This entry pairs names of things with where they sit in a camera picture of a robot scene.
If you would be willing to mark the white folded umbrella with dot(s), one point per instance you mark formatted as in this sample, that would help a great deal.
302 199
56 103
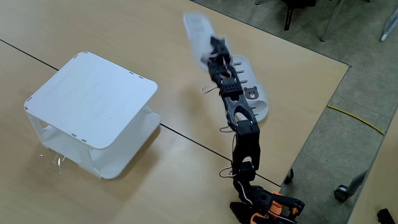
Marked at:
390 25

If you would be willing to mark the black chair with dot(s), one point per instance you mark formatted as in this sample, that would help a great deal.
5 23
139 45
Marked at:
295 4

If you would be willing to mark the white slipper with bear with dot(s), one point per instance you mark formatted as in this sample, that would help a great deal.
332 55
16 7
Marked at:
197 31
256 102

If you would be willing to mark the black table caster wheel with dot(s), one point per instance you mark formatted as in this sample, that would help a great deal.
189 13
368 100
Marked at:
289 176

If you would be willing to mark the chair leg with caster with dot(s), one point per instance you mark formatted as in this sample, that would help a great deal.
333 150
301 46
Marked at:
342 193

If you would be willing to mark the white two-tier plastic box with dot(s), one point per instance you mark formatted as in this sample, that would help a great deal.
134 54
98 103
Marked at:
93 102

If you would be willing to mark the small black object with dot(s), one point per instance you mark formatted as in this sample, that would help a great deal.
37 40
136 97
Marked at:
385 216

